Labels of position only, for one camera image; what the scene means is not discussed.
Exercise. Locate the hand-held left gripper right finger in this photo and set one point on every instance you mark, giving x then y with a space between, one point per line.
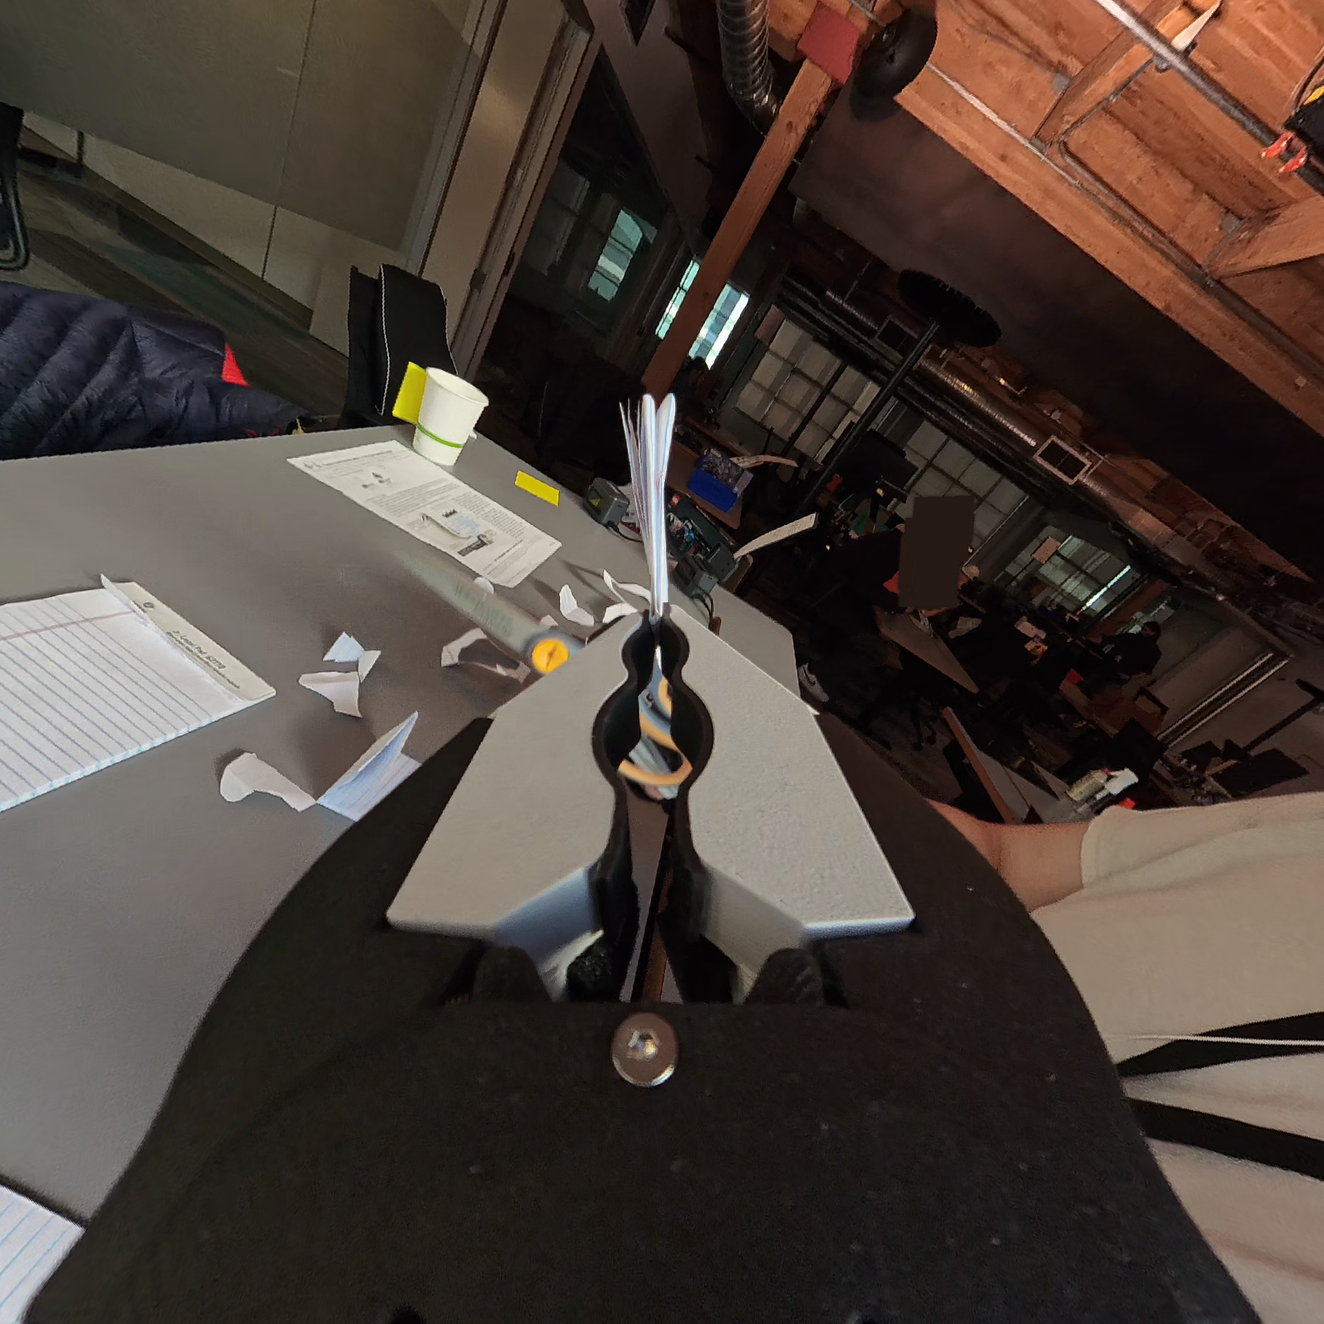
797 816

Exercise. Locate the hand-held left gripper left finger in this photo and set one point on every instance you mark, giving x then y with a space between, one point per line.
517 816

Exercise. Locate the lined paper piece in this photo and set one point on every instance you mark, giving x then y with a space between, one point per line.
651 485

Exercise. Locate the person's right forearm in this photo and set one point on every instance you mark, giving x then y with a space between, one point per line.
1014 853

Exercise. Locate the scattered white paper scraps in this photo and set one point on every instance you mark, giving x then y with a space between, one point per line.
259 780

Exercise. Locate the grey power box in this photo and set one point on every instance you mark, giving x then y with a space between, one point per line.
608 502
703 565

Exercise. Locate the white paper banner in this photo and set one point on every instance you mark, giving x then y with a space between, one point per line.
776 536

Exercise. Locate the printed paper sheet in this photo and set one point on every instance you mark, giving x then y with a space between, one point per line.
415 506

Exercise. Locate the yellow sticky note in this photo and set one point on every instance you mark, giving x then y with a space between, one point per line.
537 487
411 390

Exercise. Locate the blue storage bin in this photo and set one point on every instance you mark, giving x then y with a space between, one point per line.
722 481

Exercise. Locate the white paper cup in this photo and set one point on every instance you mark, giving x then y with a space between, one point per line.
450 414

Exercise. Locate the large paned window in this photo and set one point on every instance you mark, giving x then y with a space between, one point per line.
817 382

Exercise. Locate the lined writing pad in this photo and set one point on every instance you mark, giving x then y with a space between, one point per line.
94 692

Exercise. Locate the black office chair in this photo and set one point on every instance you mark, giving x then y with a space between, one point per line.
409 331

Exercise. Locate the dark wooden column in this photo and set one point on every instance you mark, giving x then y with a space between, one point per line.
746 217

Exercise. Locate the navy puffer jacket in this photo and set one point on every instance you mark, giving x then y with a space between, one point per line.
104 372

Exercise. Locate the lined paper sheet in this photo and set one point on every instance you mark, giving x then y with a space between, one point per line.
37 1251

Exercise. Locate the black dome lamp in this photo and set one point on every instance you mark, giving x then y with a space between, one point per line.
896 51

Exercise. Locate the spiral metal duct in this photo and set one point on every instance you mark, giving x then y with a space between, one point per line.
748 61

